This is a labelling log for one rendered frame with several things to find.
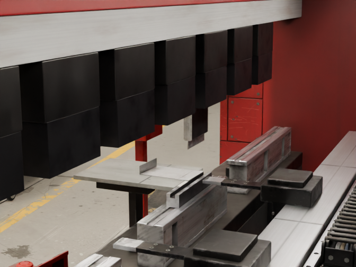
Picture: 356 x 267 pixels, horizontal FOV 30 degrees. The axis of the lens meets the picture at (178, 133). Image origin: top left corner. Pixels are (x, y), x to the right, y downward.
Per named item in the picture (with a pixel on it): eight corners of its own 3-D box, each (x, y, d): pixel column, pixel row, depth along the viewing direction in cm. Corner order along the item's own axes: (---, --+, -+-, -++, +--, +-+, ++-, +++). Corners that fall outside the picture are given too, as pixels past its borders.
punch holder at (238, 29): (221, 86, 181) (222, 24, 177) (251, 87, 177) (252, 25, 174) (201, 94, 167) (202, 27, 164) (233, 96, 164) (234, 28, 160)
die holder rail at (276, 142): (273, 152, 231) (274, 125, 229) (290, 154, 229) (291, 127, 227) (225, 192, 187) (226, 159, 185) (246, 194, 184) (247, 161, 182)
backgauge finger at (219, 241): (133, 239, 122) (132, 213, 121) (271, 261, 112) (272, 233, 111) (100, 264, 111) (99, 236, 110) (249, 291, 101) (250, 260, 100)
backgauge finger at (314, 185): (214, 179, 160) (214, 159, 159) (322, 192, 150) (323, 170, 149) (195, 193, 149) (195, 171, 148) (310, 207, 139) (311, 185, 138)
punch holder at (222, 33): (194, 96, 163) (194, 28, 159) (227, 98, 160) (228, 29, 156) (169, 106, 149) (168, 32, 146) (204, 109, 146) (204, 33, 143)
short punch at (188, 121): (199, 140, 159) (199, 100, 157) (207, 140, 158) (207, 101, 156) (183, 149, 150) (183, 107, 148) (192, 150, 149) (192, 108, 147)
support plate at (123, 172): (109, 161, 175) (109, 158, 175) (203, 171, 165) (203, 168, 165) (73, 179, 159) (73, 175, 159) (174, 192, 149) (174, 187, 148)
